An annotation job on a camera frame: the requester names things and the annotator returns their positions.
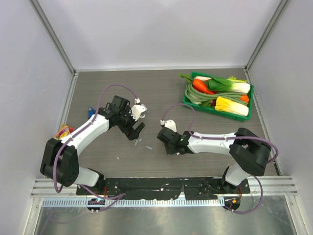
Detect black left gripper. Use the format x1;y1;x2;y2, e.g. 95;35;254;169
118;106;144;140

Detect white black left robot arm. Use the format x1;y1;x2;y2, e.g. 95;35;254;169
40;95;147;195

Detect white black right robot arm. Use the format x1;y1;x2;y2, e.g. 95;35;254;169
157;127;271;193

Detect green long beans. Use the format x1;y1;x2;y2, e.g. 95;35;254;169
185;83;249;106

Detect yellow white napa cabbage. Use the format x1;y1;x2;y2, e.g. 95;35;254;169
215;96;249;117

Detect orange snack packet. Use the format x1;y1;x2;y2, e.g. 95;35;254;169
54;123;74;140

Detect green plastic basket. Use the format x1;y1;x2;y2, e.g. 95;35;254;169
179;71;254;122

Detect white radish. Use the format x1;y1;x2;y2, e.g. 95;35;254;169
194;76;211;82

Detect green white bok choy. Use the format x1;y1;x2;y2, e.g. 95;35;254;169
178;73;251;94

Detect small orange carrot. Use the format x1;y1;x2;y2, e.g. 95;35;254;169
240;95;250;103

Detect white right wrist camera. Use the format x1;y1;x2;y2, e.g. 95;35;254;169
160;119;177;132

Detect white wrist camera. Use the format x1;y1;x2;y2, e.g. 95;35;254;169
131;98;148;121
160;119;177;132

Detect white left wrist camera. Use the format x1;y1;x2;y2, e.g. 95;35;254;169
131;98;148;121

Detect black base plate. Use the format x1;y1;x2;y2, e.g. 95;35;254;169
87;177;250;200

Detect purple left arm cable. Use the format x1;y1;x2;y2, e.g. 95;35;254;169
52;84;140;225

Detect aluminium front rail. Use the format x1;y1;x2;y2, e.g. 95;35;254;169
31;176;297;210

